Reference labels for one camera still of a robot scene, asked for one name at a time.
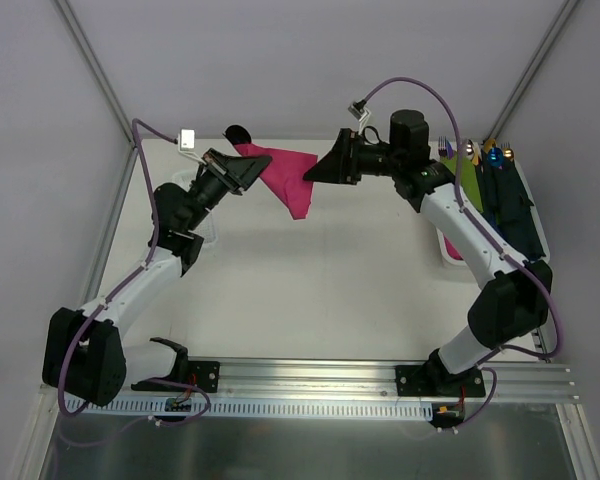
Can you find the silver spoon in roll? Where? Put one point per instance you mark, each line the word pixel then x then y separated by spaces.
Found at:
pixel 471 152

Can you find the purple metallic spoon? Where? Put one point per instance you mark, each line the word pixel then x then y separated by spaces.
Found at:
pixel 237 135

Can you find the large white storage basket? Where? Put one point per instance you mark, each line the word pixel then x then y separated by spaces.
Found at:
pixel 535 215

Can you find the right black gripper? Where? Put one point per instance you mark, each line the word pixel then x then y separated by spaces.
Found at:
pixel 351 156

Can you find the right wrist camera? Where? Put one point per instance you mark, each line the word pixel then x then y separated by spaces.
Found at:
pixel 361 113

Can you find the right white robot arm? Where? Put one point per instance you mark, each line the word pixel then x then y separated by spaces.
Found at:
pixel 512 300

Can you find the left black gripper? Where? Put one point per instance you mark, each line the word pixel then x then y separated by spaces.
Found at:
pixel 224 172

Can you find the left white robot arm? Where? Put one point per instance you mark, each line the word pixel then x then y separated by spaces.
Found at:
pixel 84 355

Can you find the white slotted cable duct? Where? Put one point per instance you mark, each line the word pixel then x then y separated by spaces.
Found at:
pixel 268 408

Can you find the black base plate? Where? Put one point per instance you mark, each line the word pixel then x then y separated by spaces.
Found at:
pixel 205 375
pixel 426 381

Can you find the aluminium frame post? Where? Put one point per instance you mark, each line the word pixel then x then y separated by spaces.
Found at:
pixel 79 37
pixel 550 38

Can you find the blue spoon in roll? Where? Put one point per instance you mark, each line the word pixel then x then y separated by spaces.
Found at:
pixel 496 157

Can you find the green rolled napkin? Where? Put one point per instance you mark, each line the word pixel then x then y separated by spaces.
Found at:
pixel 469 179

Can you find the dark navy rolled napkin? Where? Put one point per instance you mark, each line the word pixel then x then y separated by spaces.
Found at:
pixel 507 207

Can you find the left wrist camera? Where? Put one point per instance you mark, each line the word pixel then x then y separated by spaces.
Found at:
pixel 186 142

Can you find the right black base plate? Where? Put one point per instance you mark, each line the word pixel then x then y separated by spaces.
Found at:
pixel 426 381

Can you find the purple fork in roll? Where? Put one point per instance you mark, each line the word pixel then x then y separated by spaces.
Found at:
pixel 445 148

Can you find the right aluminium frame post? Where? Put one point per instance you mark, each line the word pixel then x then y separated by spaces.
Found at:
pixel 550 38

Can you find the magenta paper napkin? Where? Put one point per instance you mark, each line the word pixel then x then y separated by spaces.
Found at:
pixel 285 176

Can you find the left aluminium frame post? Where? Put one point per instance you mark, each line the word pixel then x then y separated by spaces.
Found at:
pixel 79 37

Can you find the small white utensil basket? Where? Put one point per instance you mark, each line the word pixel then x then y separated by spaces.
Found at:
pixel 206 229

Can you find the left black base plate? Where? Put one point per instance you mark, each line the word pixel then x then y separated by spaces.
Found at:
pixel 205 375

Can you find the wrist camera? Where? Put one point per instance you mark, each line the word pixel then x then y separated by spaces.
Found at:
pixel 186 142
pixel 361 113

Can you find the aluminium front rail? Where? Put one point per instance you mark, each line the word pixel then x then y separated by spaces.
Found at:
pixel 517 382

